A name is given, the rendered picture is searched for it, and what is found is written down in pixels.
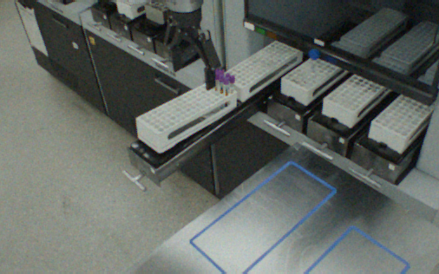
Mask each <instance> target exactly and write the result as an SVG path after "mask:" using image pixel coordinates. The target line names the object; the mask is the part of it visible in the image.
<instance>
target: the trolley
mask: <svg viewBox="0 0 439 274"><path fill-rule="evenodd" d="M438 271H439V227H437V226H435V225H432V224H431V223H430V222H429V221H428V220H425V219H423V218H421V217H420V216H419V215H417V214H416V213H413V212H412V211H410V210H409V209H408V208H406V207H403V206H402V205H400V204H398V203H397V202H396V201H395V200H392V199H390V198H389V197H387V196H386V195H384V194H383V193H382V192H379V191H378V190H376V189H375V188H373V187H371V186H368V185H367V184H365V183H364V182H363V181H362V180H360V179H358V178H356V177H354V176H352V175H351V174H349V173H348V172H346V171H345V170H344V169H341V168H340V167H338V166H336V165H334V164H333V163H332V162H330V161H328V160H326V159H325V158H323V157H321V156H320V155H318V154H317V153H315V152H313V151H311V150H310V149H309V148H307V147H305V146H303V145H301V143H299V142H294V143H293V144H292V145H291V146H290V147H288V148H287V149H286V150H284V152H282V153H281V154H280V155H278V156H277V157H276V158H275V159H274V160H272V161H270V162H268V163H267V164H266V165H265V166H264V167H263V168H261V169H260V170H259V171H257V172H256V173H255V174H254V175H252V176H251V177H250V178H249V179H247V180H245V181H244V182H243V183H241V184H240V185H239V186H237V188H236V189H234V190H232V191H230V192H229V193H228V194H227V195H226V196H225V197H224V198H223V199H220V200H219V201H218V202H217V203H216V204H214V205H213V206H211V207H210V208H209V209H207V210H206V211H205V212H203V213H202V214H201V215H200V216H199V217H198V218H196V219H194V220H193V221H191V222H190V224H189V225H187V226H184V227H183V228H182V229H181V230H180V231H179V232H177V233H176V234H175V235H173V236H172V237H171V238H170V239H168V240H167V241H166V242H164V243H163V244H161V245H160V246H159V247H157V248H156V249H155V250H154V251H151V252H150V253H149V254H147V256H146V257H145V258H143V259H141V260H140V261H139V262H138V263H137V264H135V265H133V266H131V268H130V269H129V270H127V271H126V272H125V271H124V272H123V274H437V272H438Z"/></svg>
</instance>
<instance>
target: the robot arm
mask: <svg viewBox="0 0 439 274"><path fill-rule="evenodd" d="M2 1H3V0H0V2H2ZM166 2H167V7H168V8H169V9H170V10H171V14H172V16H171V17H169V18H168V19H167V29H166V34H165V37H164V45H165V46H166V45H167V46H168V48H169V49H170V51H171V56H172V65H173V71H174V72H175V73H176V72H177V71H179V70H180V69H182V68H183V67H182V60H181V48H180V46H179V43H180V42H181V39H183V40H187V41H188V42H190V43H191V44H192V46H193V47H195V48H196V50H197V51H198V52H199V54H200V59H202V61H203V62H204V64H205V65H206V68H204V72H205V80H206V90H207V91H209V90H210V89H211V88H214V87H215V86H216V80H215V77H216V69H217V68H220V67H221V64H220V59H219V58H218V54H217V51H216V49H215V47H214V45H213V42H212V39H211V34H210V31H209V30H207V31H203V30H201V27H200V21H201V19H202V13H201V6H202V4H203V3H204V0H166ZM176 28H177V32H176V34H175V31H176ZM199 38H200V41H199V42H195V41H197V40H198V39H199ZM177 46H178V47H177Z"/></svg>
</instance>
